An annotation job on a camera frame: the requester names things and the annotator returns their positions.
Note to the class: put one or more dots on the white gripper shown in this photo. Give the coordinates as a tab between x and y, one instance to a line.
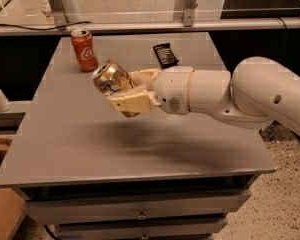
171	88

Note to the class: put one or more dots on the crushed orange soda can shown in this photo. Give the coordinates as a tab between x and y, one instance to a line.
110	78

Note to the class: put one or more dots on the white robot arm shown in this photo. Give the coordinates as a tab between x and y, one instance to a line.
258	92

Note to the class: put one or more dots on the red Coca-Cola can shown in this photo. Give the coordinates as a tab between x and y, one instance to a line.
82	42

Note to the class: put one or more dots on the black snack bar wrapper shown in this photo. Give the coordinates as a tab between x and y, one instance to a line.
165	55

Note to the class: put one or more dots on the grey drawer cabinet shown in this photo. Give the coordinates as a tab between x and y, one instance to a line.
71	145

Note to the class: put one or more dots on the white pipe top left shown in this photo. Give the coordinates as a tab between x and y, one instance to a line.
71	9

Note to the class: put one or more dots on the lower grey drawer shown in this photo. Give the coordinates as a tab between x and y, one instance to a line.
142	230

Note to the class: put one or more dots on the grey drawer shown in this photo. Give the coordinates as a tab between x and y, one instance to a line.
142	230
138	207

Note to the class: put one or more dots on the upper grey drawer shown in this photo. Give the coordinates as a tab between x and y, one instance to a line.
138	207

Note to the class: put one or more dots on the brown cardboard box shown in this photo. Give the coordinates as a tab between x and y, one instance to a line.
11	215

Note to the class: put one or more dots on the grey metal bracket centre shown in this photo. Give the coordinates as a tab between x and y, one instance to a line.
189	8

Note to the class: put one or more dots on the grey metal bracket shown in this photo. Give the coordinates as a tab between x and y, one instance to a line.
58	12
189	8

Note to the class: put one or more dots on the grey metal bracket left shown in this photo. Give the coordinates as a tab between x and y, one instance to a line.
58	12

